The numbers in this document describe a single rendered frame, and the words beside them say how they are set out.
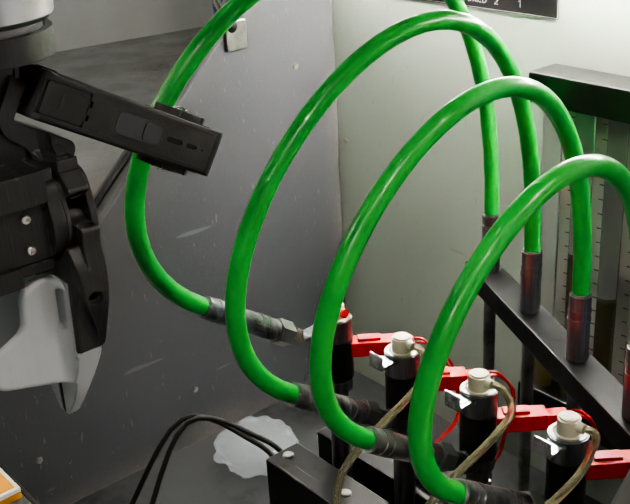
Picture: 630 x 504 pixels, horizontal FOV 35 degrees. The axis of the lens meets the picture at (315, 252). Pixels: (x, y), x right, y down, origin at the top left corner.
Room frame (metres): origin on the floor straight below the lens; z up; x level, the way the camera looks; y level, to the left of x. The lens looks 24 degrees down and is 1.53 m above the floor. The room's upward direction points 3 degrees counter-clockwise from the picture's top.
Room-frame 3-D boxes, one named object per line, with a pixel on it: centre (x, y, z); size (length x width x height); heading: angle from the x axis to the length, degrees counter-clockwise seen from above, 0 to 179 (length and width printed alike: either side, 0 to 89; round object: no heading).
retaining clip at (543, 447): (0.57, -0.15, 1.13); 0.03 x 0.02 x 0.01; 129
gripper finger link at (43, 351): (0.46, 0.14, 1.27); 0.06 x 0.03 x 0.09; 129
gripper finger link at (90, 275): (0.47, 0.12, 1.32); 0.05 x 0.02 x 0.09; 39
